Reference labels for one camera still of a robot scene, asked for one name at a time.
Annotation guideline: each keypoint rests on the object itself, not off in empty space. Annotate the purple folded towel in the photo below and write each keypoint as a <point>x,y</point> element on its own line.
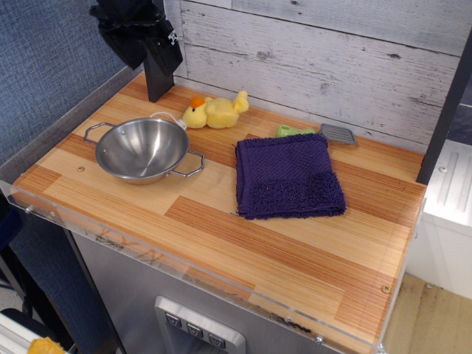
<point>287,177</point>

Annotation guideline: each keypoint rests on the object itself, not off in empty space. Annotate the stainless steel cabinet front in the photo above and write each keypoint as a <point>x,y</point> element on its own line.
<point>129,286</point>

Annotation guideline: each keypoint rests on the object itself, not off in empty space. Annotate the clear acrylic front guard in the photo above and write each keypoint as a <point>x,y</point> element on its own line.
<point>332,279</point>

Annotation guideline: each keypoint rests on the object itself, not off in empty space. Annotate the yellow plush duck toy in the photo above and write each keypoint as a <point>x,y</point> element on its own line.
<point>215,113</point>

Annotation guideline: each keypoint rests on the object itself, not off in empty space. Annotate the green handled grey spatula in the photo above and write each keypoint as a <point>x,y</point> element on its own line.
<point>329,132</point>

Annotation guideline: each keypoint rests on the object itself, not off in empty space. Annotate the white side appliance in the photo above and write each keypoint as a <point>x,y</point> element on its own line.
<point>441,248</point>

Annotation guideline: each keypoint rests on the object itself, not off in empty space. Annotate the black vertical post left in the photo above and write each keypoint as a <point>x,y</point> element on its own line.
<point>157,83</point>

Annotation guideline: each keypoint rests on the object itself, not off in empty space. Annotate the black vertical post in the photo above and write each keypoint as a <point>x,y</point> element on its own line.
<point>157,83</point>
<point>447,115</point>

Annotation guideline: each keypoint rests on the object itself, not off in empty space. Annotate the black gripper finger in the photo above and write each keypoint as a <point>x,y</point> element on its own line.
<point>126,46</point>
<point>163,46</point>

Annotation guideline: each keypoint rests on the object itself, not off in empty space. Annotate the black vertical post right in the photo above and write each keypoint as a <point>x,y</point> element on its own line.
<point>447,115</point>

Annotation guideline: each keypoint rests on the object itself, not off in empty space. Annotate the yellow tape piece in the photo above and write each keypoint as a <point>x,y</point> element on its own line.
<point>45,346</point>

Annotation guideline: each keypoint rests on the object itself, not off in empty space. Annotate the stainless steel two-handled pot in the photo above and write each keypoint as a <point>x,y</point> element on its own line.
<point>142,150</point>

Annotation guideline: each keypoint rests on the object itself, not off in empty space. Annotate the silver button control panel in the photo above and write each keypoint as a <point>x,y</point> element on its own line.
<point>187,331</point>

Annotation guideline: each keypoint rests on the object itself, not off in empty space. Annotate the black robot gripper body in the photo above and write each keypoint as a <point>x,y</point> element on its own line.
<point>133,19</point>

